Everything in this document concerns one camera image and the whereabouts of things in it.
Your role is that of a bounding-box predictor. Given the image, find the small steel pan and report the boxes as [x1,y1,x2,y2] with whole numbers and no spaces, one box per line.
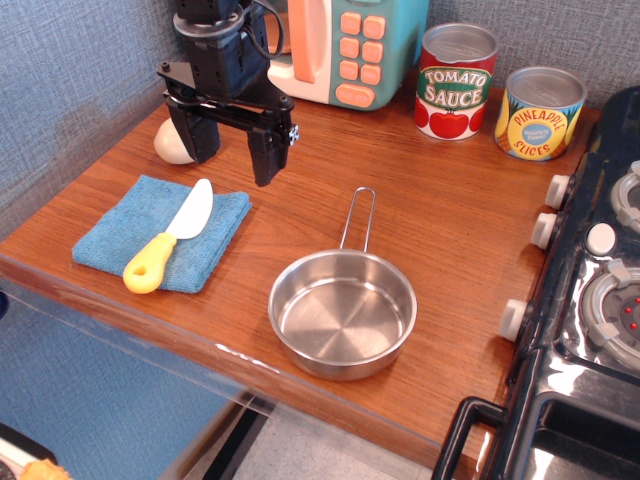
[267,186,419,382]

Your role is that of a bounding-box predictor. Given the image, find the cream toy potato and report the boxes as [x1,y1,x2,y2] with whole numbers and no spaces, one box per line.
[154,119,194,165]

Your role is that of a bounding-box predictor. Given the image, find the tomato sauce can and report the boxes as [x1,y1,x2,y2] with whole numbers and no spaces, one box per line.
[414,23,499,140]

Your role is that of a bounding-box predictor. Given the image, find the pineapple slices can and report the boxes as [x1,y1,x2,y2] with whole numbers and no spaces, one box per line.
[494,66,587,162]

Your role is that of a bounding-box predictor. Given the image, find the yellow handled white toy knife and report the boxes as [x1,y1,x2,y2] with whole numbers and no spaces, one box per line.
[122,178,214,294]

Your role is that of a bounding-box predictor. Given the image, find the white stove knob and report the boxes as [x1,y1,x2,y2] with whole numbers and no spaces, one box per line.
[530,213,557,250]
[545,175,571,210]
[499,299,528,342]

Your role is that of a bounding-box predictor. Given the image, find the black toy stove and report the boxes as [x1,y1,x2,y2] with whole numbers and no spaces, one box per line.
[433,87,639,479]

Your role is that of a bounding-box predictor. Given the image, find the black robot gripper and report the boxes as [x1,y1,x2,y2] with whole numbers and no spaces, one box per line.
[157,7,299,187]

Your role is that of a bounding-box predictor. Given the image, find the toy microwave teal and orange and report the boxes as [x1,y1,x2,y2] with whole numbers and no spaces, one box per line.
[265,0,430,111]

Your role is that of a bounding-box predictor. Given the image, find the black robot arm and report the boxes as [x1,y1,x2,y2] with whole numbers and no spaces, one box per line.
[157,0,299,187]

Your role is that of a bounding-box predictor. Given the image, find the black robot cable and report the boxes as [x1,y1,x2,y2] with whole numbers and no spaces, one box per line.
[243,0,286,61]

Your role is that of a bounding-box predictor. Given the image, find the blue folded cloth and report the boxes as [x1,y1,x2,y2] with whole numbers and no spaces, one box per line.
[72,175,251,294]

